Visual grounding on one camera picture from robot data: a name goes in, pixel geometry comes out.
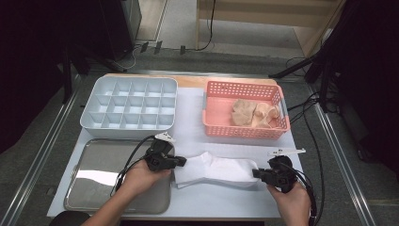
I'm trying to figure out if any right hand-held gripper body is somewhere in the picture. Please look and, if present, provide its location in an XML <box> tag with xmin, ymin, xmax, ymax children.
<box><xmin>264</xmin><ymin>148</ymin><xmax>307</xmax><ymax>193</ymax></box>

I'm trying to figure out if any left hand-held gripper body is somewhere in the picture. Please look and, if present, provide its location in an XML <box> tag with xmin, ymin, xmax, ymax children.
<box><xmin>144</xmin><ymin>131</ymin><xmax>177</xmax><ymax>172</ymax></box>

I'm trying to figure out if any beige sock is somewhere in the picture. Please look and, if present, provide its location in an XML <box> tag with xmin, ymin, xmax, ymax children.
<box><xmin>231</xmin><ymin>109</ymin><xmax>256</xmax><ymax>127</ymax></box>
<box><xmin>231</xmin><ymin>98</ymin><xmax>259</xmax><ymax>127</ymax></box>

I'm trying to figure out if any pink perforated plastic basket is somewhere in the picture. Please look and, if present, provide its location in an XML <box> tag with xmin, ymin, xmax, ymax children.
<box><xmin>201</xmin><ymin>79</ymin><xmax>291</xmax><ymax>140</ymax></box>

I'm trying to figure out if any white divided organizer box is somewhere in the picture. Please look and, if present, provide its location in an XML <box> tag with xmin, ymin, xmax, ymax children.
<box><xmin>79</xmin><ymin>75</ymin><xmax>179</xmax><ymax>140</ymax></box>

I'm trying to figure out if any person's left hand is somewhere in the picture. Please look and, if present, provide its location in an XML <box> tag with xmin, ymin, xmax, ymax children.
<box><xmin>120</xmin><ymin>159</ymin><xmax>172</xmax><ymax>197</ymax></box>

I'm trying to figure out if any person's right hand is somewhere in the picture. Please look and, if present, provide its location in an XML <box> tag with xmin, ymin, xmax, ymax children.
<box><xmin>265</xmin><ymin>183</ymin><xmax>312</xmax><ymax>221</ymax></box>

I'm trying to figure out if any pale peach sock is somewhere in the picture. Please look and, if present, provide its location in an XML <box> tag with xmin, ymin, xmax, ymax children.
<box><xmin>250</xmin><ymin>112</ymin><xmax>277</xmax><ymax>129</ymax></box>
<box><xmin>252</xmin><ymin>103</ymin><xmax>281</xmax><ymax>121</ymax></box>

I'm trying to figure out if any metal tray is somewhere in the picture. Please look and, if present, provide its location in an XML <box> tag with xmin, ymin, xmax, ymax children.
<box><xmin>63</xmin><ymin>138</ymin><xmax>176</xmax><ymax>215</ymax></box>

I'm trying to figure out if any black metal stand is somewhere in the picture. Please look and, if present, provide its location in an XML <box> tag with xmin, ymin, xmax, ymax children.
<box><xmin>59</xmin><ymin>43</ymin><xmax>121</xmax><ymax>105</ymax></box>
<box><xmin>268</xmin><ymin>31</ymin><xmax>338</xmax><ymax>114</ymax></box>

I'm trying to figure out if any dark curtain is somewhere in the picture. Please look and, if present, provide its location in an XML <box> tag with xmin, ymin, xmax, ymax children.
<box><xmin>0</xmin><ymin>0</ymin><xmax>104</xmax><ymax>154</ymax></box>
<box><xmin>326</xmin><ymin>0</ymin><xmax>399</xmax><ymax>177</ymax></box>

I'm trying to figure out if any black cabinet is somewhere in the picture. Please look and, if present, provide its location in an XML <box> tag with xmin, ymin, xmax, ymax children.
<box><xmin>93</xmin><ymin>0</ymin><xmax>143</xmax><ymax>62</ymax></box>

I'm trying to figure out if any left hand-held gripper cable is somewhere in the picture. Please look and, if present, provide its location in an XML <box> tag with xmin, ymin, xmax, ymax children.
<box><xmin>109</xmin><ymin>135</ymin><xmax>158</xmax><ymax>197</ymax></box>

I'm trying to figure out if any hand-held gripper cable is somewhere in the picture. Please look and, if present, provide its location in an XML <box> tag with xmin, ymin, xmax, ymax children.
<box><xmin>109</xmin><ymin>135</ymin><xmax>158</xmax><ymax>197</ymax></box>
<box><xmin>280</xmin><ymin>160</ymin><xmax>318</xmax><ymax>226</ymax></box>

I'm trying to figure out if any right hand-held gripper cable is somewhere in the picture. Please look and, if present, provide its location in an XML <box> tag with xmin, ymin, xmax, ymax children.
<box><xmin>280</xmin><ymin>160</ymin><xmax>318</xmax><ymax>226</ymax></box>

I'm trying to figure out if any long black floor cable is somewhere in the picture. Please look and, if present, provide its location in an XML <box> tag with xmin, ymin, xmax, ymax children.
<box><xmin>300</xmin><ymin>109</ymin><xmax>327</xmax><ymax>226</ymax></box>

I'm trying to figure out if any metal floor rail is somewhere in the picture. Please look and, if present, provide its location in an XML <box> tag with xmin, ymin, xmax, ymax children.
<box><xmin>305</xmin><ymin>84</ymin><xmax>377</xmax><ymax>226</ymax></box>
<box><xmin>0</xmin><ymin>74</ymin><xmax>83</xmax><ymax>226</ymax></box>

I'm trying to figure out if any black cable bundle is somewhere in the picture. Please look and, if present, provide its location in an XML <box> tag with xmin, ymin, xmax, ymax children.
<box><xmin>285</xmin><ymin>56</ymin><xmax>328</xmax><ymax>125</ymax></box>

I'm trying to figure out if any white floor cable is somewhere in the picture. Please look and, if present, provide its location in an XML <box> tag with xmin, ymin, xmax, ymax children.
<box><xmin>111</xmin><ymin>46</ymin><xmax>138</xmax><ymax>71</ymax></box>

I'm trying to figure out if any thin black hanging cable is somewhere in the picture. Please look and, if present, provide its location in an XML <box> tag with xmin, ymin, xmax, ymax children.
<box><xmin>195</xmin><ymin>0</ymin><xmax>217</xmax><ymax>52</ymax></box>

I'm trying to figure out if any light wooden frame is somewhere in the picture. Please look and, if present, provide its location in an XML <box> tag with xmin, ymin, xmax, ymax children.
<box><xmin>196</xmin><ymin>0</ymin><xmax>347</xmax><ymax>58</ymax></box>

